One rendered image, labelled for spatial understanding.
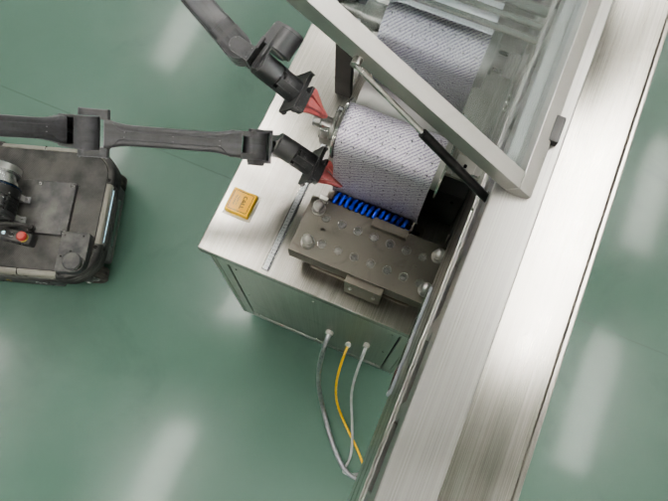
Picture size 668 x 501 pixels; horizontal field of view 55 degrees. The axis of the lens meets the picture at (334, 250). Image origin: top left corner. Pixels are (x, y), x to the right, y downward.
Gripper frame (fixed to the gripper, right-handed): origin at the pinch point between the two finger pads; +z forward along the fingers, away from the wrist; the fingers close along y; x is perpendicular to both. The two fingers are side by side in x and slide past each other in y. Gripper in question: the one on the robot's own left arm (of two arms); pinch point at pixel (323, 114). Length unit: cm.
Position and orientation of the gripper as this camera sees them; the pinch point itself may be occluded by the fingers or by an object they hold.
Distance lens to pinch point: 153.7
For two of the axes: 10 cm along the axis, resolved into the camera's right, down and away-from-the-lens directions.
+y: -3.9, 8.8, -2.7
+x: 5.9, 0.2, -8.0
